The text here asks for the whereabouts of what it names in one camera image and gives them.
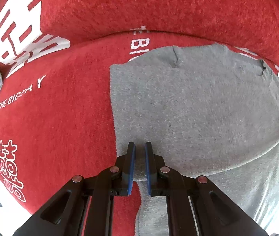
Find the grey knit sweater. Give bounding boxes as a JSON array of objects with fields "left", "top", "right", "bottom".
[{"left": 110, "top": 44, "right": 279, "bottom": 235}]

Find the red printed bed blanket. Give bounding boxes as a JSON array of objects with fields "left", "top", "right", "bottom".
[{"left": 0, "top": 0, "right": 279, "bottom": 235}]

